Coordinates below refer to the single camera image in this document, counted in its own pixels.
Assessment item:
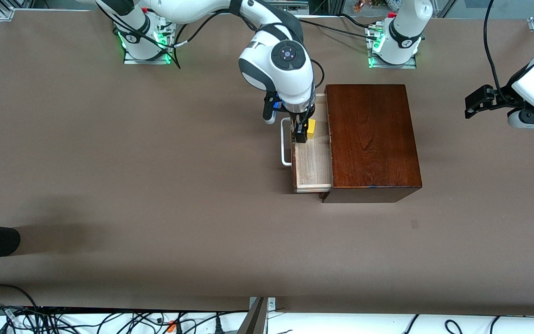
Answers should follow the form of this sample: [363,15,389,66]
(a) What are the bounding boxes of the dark red-brown wooden cabinet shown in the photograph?
[320,83,423,204]

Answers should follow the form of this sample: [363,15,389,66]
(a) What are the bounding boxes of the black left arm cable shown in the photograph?
[482,0,518,103]

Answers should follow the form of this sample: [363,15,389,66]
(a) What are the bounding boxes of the thick black cable loop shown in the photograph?
[0,284,40,310]

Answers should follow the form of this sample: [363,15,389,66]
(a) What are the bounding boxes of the black cable on table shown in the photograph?
[297,14,370,39]

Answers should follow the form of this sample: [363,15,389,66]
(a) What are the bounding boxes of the tangled black cables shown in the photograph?
[0,302,249,334]

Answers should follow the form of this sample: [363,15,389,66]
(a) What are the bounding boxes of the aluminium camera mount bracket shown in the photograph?
[237,296,277,334]

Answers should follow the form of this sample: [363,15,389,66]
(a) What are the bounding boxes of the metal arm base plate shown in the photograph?
[368,28,418,70]
[122,46,173,65]

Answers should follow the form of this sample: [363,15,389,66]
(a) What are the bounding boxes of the light wooden drawer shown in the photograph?
[291,93,333,194]

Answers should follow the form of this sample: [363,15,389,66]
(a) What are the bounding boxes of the silver metal drawer handle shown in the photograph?
[280,117,294,167]

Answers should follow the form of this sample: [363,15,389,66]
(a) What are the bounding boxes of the brown table cover mat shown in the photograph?
[0,8,534,312]

